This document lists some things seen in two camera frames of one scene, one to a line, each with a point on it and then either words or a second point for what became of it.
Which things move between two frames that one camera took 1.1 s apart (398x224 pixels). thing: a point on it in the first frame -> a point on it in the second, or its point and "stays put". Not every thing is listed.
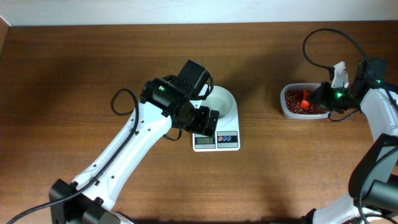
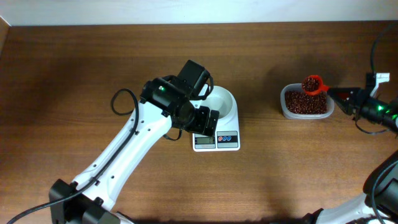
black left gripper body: [197, 121] stays put
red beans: [293, 99] stays put
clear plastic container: [297, 102] stays put
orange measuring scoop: [304, 103] -> [313, 85]
